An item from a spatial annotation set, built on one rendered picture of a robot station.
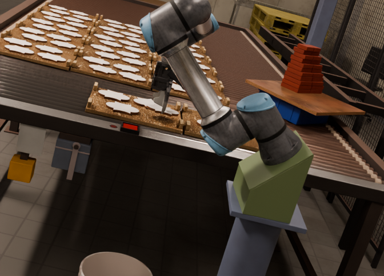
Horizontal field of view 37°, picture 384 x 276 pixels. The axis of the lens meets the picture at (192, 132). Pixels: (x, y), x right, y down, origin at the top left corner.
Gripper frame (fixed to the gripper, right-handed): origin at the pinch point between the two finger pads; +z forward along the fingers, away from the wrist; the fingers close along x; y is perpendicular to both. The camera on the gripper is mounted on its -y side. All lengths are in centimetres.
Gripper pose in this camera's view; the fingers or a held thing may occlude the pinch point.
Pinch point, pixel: (163, 109)
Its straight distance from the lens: 248.2
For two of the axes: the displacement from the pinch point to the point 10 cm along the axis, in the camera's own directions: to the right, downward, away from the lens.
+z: -2.4, 9.4, 2.5
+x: 0.9, 2.8, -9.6
